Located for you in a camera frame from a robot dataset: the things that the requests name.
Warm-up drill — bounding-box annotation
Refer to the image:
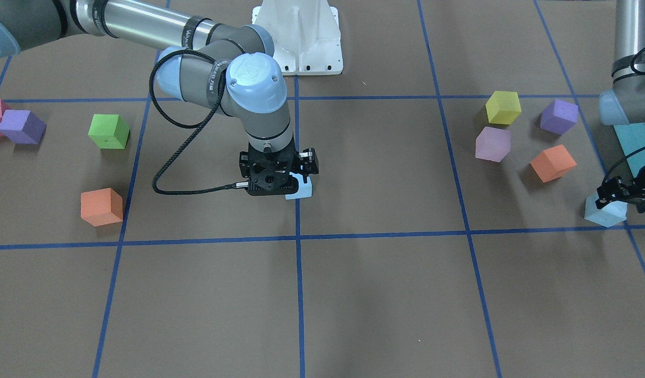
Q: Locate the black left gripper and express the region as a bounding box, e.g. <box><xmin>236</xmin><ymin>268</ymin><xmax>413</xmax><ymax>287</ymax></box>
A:
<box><xmin>596</xmin><ymin>165</ymin><xmax>645</xmax><ymax>213</ymax></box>

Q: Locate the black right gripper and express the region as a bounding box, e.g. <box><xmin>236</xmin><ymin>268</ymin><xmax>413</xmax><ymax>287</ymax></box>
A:
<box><xmin>239</xmin><ymin>144</ymin><xmax>319</xmax><ymax>196</ymax></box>

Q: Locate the light blue foam block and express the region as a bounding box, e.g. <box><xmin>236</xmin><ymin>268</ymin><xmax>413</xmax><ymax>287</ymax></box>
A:
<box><xmin>286</xmin><ymin>173</ymin><xmax>313</xmax><ymax>200</ymax></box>
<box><xmin>584</xmin><ymin>193</ymin><xmax>628</xmax><ymax>228</ymax></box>

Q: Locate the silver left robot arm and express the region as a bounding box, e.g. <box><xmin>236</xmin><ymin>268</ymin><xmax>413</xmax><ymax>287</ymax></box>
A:
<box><xmin>596</xmin><ymin>1</ymin><xmax>645</xmax><ymax>214</ymax></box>

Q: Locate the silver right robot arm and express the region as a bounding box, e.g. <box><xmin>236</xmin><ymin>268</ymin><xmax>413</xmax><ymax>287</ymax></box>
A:
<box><xmin>0</xmin><ymin>1</ymin><xmax>319</xmax><ymax>199</ymax></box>

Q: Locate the light blue plastic bin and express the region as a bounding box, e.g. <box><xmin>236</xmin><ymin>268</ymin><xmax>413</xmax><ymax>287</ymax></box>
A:
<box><xmin>614</xmin><ymin>122</ymin><xmax>645</xmax><ymax>184</ymax></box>

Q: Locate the orange foam block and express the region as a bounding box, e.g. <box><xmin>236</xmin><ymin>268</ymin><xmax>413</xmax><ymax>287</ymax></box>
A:
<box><xmin>80</xmin><ymin>187</ymin><xmax>124</xmax><ymax>227</ymax></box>
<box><xmin>530</xmin><ymin>144</ymin><xmax>577</xmax><ymax>183</ymax></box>

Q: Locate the purple foam block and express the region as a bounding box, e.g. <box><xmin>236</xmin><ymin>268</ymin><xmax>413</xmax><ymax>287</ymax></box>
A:
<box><xmin>0</xmin><ymin>109</ymin><xmax>47</xmax><ymax>144</ymax></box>
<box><xmin>539</xmin><ymin>99</ymin><xmax>579</xmax><ymax>135</ymax></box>

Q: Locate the lilac foam block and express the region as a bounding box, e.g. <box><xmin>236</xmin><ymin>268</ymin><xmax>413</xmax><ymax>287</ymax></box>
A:
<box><xmin>475</xmin><ymin>127</ymin><xmax>511</xmax><ymax>163</ymax></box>

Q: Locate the yellow foam block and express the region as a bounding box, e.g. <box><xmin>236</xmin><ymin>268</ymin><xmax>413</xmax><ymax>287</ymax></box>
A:
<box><xmin>485</xmin><ymin>90</ymin><xmax>522</xmax><ymax>125</ymax></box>

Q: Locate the green foam block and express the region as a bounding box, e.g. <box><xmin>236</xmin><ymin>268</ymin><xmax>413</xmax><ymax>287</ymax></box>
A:
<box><xmin>88</xmin><ymin>114</ymin><xmax>130</xmax><ymax>149</ymax></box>

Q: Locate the brown paper table cover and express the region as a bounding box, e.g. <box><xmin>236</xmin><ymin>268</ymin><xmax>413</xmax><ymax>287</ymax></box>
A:
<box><xmin>0</xmin><ymin>1</ymin><xmax>645</xmax><ymax>377</ymax></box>

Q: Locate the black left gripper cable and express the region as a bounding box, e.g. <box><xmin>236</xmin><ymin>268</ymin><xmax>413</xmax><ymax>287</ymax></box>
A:
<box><xmin>605</xmin><ymin>139</ymin><xmax>645</xmax><ymax>182</ymax></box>

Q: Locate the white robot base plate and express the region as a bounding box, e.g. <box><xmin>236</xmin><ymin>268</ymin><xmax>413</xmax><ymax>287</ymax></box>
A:
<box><xmin>252</xmin><ymin>1</ymin><xmax>344</xmax><ymax>76</ymax></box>

